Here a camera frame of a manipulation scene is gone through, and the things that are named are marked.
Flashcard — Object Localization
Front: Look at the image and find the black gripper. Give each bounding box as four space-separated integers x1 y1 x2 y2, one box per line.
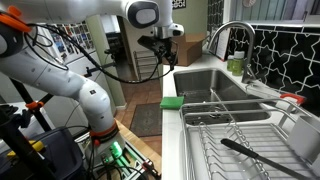
138 35 178 71

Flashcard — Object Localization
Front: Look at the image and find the green and white sponge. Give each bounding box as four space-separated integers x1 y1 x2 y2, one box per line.
160 97 184 109

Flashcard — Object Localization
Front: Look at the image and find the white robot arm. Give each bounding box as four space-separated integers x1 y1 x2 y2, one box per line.
0 0 184 155

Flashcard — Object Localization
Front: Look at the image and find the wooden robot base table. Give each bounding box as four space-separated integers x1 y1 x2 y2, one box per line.
74 119 163 180

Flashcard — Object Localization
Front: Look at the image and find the red rimmed sponge holder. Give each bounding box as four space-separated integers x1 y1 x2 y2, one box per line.
246 83 306 111

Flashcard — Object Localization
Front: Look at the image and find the white utensil holder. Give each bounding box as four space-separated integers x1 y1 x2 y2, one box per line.
287 116 320 163

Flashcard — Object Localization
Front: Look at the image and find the large cardboard box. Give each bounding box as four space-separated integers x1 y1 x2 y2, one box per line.
171 33 206 67

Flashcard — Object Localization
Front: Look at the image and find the stainless steel sink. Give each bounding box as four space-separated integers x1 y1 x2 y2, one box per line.
173 69 270 125

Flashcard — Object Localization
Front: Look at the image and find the green soap bottle left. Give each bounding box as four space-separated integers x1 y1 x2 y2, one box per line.
227 55 234 72

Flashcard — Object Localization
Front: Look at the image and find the green soap bottle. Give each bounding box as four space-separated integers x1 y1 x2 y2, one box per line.
227 55 234 72
232 51 245 76

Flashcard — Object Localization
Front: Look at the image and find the green soap bottle right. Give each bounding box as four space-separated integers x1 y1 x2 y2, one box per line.
232 51 245 76

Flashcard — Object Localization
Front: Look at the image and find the dark floor mat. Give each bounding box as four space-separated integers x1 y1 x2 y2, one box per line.
130 103 162 137

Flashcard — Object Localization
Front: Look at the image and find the chrome kitchen faucet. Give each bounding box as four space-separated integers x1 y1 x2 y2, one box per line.
207 20 258 84

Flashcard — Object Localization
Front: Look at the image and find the white refrigerator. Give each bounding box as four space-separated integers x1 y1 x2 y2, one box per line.
43 20 118 111

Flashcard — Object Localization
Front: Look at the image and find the metal dish drying rack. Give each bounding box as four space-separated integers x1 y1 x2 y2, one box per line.
179 99 319 180

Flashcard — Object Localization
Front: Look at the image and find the dark blue bin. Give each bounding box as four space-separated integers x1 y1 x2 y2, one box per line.
0 128 86 180

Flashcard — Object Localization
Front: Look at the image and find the wire shelf rack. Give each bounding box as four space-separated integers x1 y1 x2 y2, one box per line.
133 50 159 80

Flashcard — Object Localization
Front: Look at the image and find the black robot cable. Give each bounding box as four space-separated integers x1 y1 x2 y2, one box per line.
23 22 179 84

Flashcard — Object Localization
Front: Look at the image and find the black camera tripod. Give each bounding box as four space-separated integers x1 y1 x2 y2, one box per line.
0 78 64 180

